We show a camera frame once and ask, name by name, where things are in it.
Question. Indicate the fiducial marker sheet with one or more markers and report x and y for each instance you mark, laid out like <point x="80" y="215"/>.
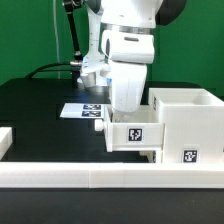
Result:
<point x="81" y="111"/>

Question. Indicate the white drawer cabinet frame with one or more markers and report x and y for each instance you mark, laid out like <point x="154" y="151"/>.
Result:
<point x="193" y="120"/>

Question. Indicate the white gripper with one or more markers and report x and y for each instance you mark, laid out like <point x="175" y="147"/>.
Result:
<point x="125" y="82"/>

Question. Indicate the white fence wall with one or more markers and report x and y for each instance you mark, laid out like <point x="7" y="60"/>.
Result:
<point x="110" y="175"/>
<point x="5" y="140"/>

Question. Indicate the white front fence wall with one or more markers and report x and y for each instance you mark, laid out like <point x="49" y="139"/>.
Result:
<point x="110" y="175"/>

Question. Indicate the white drawer box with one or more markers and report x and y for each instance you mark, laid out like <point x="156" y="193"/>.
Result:
<point x="139" y="132"/>

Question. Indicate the white left fence wall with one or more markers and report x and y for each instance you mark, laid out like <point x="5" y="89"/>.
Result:
<point x="5" y="140"/>

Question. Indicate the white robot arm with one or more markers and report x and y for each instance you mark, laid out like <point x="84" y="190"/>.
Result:
<point x="122" y="46"/>

